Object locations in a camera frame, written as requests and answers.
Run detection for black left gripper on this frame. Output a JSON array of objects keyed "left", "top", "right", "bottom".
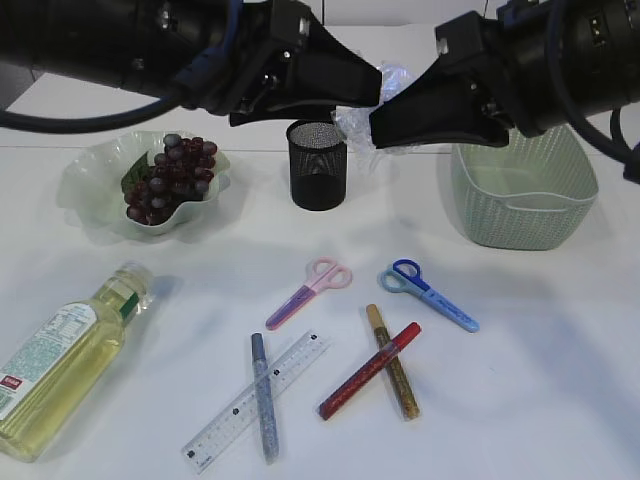
[{"left": 172, "top": 1, "right": 382, "bottom": 126}]

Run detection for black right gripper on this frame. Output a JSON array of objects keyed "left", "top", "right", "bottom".
[{"left": 370, "top": 1, "right": 566, "bottom": 148}]

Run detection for clear plastic sheet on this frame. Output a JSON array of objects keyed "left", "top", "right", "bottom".
[{"left": 331, "top": 63, "right": 419, "bottom": 174}]

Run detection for blue scissors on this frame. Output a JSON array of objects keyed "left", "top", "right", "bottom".
[{"left": 379, "top": 259, "right": 480, "bottom": 333}]

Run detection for purple artificial grape bunch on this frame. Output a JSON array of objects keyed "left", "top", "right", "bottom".
[{"left": 121, "top": 133, "right": 218, "bottom": 226}]

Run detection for yellow tea bottle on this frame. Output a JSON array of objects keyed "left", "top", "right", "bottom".
[{"left": 1, "top": 262, "right": 153, "bottom": 463}]

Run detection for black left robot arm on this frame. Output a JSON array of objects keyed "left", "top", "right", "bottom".
[{"left": 1, "top": 1, "right": 382, "bottom": 134}]

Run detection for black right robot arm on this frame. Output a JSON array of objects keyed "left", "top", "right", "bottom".
[{"left": 369, "top": 1, "right": 639, "bottom": 182}]

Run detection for black mesh pen holder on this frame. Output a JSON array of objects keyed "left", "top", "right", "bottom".
[{"left": 286, "top": 120, "right": 347, "bottom": 211}]

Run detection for green woven plastic basket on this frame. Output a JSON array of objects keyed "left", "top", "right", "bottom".
[{"left": 451, "top": 126, "right": 599, "bottom": 251}]

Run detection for pale green wavy plate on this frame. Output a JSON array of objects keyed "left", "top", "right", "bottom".
[{"left": 57, "top": 130, "right": 231, "bottom": 238}]

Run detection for red glitter pen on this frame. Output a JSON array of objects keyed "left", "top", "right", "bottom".
[{"left": 318, "top": 322, "right": 421, "bottom": 420}]

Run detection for silver glitter pen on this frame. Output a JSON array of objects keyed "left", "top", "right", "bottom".
[{"left": 251, "top": 333, "right": 279, "bottom": 464}]

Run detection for gold glitter pen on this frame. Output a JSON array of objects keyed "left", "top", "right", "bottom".
[{"left": 365, "top": 304, "right": 420, "bottom": 420}]

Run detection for clear plastic ruler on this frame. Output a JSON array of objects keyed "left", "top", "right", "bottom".
[{"left": 181, "top": 331, "right": 329, "bottom": 474}]

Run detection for pink purple scissors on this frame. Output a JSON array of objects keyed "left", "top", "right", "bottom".
[{"left": 265, "top": 257, "right": 353, "bottom": 331}]

